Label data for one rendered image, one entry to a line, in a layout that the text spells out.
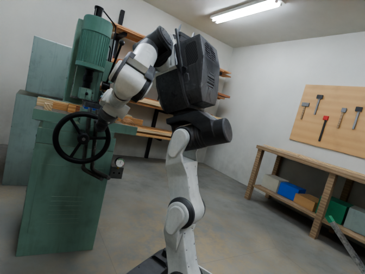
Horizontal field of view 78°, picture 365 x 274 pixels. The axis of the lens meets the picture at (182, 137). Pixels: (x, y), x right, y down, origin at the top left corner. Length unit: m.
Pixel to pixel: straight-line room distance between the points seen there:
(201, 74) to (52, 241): 1.38
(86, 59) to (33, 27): 2.50
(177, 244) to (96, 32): 1.27
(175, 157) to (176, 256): 0.47
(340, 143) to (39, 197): 3.49
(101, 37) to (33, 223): 1.20
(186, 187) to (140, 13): 3.69
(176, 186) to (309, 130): 3.10
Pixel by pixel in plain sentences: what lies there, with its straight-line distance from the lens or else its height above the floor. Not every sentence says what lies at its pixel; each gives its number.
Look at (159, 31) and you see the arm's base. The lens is 0.99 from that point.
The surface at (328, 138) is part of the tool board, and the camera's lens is 3.84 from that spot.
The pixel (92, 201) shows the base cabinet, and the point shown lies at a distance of 1.67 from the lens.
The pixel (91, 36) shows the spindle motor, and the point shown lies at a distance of 1.59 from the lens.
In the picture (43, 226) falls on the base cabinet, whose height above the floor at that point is 0.19.
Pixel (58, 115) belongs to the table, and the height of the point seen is 0.88.
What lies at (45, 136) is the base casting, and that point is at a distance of 1.51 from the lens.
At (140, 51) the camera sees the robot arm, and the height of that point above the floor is 1.24.
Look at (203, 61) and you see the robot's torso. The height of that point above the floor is 1.31.
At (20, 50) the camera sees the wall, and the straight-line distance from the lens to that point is 3.99.
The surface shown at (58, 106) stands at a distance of 1.63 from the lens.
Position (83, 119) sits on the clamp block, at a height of 0.90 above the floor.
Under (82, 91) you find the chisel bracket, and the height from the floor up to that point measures 1.05.
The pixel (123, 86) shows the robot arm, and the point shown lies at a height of 1.11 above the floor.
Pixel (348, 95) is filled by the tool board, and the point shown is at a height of 1.82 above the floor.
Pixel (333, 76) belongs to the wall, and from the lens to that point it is 4.06.
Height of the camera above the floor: 1.08
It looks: 7 degrees down
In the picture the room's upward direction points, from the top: 14 degrees clockwise
